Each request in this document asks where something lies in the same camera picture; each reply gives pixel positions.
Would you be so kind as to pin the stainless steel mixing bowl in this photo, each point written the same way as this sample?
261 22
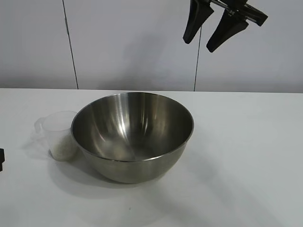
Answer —
132 132

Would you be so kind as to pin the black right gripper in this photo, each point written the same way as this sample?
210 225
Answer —
251 13

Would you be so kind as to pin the white rice grains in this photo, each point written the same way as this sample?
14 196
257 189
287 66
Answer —
62 151

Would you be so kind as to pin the clear plastic measuring cup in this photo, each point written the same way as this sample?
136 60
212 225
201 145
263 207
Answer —
56 127

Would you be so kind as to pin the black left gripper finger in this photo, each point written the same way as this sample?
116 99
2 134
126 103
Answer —
2 156

